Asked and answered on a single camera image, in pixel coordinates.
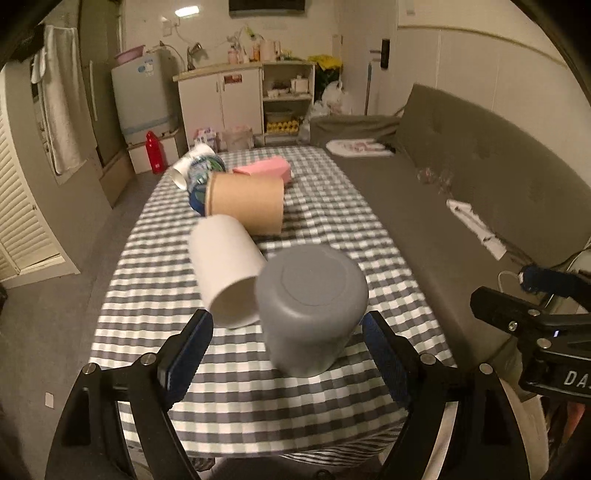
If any grey plastic cup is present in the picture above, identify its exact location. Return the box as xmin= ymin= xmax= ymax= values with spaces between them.
xmin=256 ymin=244 xmax=369 ymax=378

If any white paper cup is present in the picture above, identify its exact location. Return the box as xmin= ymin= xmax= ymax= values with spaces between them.
xmin=187 ymin=215 xmax=266 ymax=329

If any pink cup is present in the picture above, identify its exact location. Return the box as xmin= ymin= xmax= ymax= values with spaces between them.
xmin=232 ymin=155 xmax=293 ymax=185

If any brown kraft paper cup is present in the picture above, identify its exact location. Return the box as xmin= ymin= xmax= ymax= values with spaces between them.
xmin=205 ymin=172 xmax=284 ymax=236

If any white blue printed cup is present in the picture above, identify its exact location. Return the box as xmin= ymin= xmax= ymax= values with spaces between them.
xmin=170 ymin=143 xmax=226 ymax=216

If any white paper on sofa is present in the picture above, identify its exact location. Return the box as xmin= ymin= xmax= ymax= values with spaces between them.
xmin=446 ymin=199 xmax=507 ymax=261

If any grey sofa bed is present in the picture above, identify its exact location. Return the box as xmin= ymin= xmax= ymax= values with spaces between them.
xmin=311 ymin=84 xmax=590 ymax=368

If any grey white checkered tablecloth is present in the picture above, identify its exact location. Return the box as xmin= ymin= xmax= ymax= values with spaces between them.
xmin=90 ymin=147 xmax=455 ymax=468

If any white louvered door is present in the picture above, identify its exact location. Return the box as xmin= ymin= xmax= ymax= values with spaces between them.
xmin=1 ymin=85 xmax=79 ymax=289

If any printed booklet on sofa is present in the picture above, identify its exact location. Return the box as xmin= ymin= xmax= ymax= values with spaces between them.
xmin=325 ymin=139 xmax=394 ymax=158

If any white plastic bag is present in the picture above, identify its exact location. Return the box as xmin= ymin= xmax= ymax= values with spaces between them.
xmin=298 ymin=81 xmax=353 ymax=143

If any cardboard box under fridge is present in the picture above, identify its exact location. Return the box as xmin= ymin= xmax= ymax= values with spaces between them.
xmin=126 ymin=128 xmax=188 ymax=175

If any yellow bag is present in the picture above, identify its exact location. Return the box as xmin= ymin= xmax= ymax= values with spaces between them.
xmin=308 ymin=54 xmax=342 ymax=84

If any open white shelf unit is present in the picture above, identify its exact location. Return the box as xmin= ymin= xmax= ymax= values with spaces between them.
xmin=262 ymin=60 xmax=315 ymax=145

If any pink white bucket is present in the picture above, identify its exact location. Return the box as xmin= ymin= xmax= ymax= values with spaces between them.
xmin=221 ymin=126 xmax=254 ymax=152

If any printed package on floor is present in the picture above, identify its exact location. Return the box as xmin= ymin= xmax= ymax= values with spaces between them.
xmin=193 ymin=127 xmax=218 ymax=152

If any white small fridge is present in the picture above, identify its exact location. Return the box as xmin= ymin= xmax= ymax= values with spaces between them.
xmin=111 ymin=49 xmax=181 ymax=145

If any white kitchen cabinet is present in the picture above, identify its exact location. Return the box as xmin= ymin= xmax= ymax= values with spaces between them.
xmin=173 ymin=63 xmax=263 ymax=144

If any white hanging towel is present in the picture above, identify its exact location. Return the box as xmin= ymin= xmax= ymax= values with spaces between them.
xmin=31 ymin=25 xmax=96 ymax=176

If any white cable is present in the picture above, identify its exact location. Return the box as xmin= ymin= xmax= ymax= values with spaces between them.
xmin=497 ymin=269 xmax=525 ymax=294

